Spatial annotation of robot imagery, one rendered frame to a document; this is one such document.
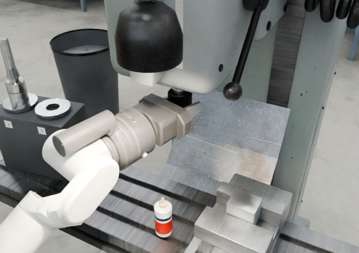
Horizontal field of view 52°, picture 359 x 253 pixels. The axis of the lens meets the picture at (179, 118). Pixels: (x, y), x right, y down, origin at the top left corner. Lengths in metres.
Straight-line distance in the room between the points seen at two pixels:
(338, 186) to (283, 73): 1.57
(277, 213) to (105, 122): 0.43
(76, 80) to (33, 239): 2.13
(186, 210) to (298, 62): 0.48
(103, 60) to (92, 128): 2.05
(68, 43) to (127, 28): 2.59
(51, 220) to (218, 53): 0.34
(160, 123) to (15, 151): 0.57
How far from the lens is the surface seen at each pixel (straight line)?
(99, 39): 2.96
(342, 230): 2.26
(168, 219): 0.85
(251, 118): 1.09
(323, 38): 0.98
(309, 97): 1.05
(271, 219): 0.84
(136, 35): 0.37
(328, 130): 2.99
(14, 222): 0.58
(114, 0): 0.59
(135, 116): 0.62
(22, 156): 1.10
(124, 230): 0.92
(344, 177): 2.59
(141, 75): 0.56
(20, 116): 1.02
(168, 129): 0.64
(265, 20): 0.71
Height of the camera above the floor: 1.61
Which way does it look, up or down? 34 degrees down
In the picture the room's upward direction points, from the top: straight up
